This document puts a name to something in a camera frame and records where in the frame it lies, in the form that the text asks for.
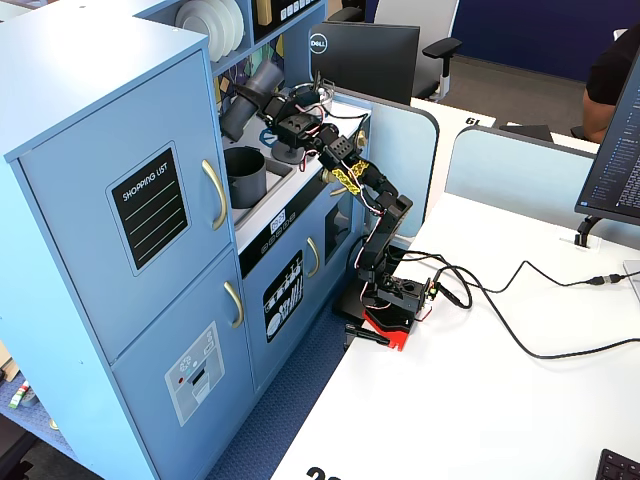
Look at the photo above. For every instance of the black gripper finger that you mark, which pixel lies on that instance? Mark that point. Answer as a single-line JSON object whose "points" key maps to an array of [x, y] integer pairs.
{"points": [[265, 120], [255, 97]]}

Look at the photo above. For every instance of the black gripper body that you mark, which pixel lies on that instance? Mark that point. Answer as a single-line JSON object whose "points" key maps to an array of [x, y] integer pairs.
{"points": [[276, 107]]}

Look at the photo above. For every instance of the black and red robot base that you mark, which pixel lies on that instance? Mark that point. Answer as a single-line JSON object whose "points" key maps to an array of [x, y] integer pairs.
{"points": [[395, 325]]}

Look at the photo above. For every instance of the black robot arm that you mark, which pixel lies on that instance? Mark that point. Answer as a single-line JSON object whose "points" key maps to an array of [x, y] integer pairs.
{"points": [[385, 235]]}

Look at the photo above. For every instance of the gray pot lid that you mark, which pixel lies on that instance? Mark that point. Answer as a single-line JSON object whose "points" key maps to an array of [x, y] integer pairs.
{"points": [[287, 156]]}

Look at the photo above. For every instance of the gray sink basin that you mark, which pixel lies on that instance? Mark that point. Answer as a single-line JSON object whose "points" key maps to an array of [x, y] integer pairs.
{"points": [[280, 172]]}

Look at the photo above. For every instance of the gold stove knob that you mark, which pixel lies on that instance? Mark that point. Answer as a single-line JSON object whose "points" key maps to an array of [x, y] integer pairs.
{"points": [[327, 176], [360, 139]]}

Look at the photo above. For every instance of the gray pot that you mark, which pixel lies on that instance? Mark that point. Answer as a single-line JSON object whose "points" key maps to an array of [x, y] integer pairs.
{"points": [[247, 185]]}

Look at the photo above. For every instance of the white plate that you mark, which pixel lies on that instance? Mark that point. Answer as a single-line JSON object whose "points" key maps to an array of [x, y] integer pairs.
{"points": [[197, 25], [241, 22], [230, 30]]}

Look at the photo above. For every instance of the black toy microwave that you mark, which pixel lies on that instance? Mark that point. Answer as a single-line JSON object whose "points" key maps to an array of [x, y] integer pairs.
{"points": [[295, 17]]}

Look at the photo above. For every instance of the black dell monitor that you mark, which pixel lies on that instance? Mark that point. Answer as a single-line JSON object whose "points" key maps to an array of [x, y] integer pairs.
{"points": [[370, 60]]}

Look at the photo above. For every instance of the blue oven door with window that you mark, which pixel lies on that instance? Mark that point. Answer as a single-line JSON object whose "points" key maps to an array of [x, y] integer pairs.
{"points": [[336, 225]]}

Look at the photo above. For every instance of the black shopping list board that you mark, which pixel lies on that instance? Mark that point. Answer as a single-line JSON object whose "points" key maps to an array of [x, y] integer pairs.
{"points": [[150, 220]]}

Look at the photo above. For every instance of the white office chair black armrests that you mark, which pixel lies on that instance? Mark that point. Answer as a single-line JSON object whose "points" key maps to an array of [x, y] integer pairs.
{"points": [[420, 15]]}

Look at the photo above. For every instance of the blue toy kitchen unit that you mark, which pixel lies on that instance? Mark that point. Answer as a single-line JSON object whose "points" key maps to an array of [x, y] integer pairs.
{"points": [[75, 50]]}

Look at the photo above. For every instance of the long desk divider panel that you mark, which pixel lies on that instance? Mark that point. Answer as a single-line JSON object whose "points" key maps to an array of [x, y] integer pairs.
{"points": [[500, 175]]}

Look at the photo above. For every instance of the black table clamp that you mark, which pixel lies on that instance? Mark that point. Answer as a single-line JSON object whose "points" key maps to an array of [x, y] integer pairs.
{"points": [[367, 335]]}

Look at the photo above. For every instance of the tall blue fridge door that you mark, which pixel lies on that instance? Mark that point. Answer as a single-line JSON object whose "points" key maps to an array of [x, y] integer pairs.
{"points": [[65, 225]]}

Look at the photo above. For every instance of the blue dishwasher door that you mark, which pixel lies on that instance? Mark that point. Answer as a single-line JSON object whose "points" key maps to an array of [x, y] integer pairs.
{"points": [[255, 350]]}

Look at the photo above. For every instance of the dark gray flat object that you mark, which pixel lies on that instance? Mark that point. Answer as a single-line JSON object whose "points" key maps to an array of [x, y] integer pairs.
{"points": [[525, 134]]}

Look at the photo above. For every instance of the gray ice dispenser panel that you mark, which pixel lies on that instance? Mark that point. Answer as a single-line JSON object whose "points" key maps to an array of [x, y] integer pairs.
{"points": [[195, 375]]}

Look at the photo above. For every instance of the blue fridge door with dispenser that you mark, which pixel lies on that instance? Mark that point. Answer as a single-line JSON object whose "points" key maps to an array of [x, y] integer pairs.
{"points": [[150, 400]]}

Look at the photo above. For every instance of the person in black shirt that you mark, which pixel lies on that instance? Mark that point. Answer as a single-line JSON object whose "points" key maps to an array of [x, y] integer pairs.
{"points": [[610, 70]]}

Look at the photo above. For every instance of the computer monitor with text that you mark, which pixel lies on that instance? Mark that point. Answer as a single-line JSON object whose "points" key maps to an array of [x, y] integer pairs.
{"points": [[620, 165]]}

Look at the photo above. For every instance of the white desk chair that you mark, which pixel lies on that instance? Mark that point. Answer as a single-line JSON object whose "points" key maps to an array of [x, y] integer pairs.
{"points": [[620, 34]]}

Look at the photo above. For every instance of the small white carton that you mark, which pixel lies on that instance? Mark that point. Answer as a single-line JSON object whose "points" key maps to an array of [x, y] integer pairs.
{"points": [[19, 395]]}

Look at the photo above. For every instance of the black keyboard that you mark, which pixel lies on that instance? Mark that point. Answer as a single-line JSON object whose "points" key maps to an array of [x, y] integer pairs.
{"points": [[620, 467]]}

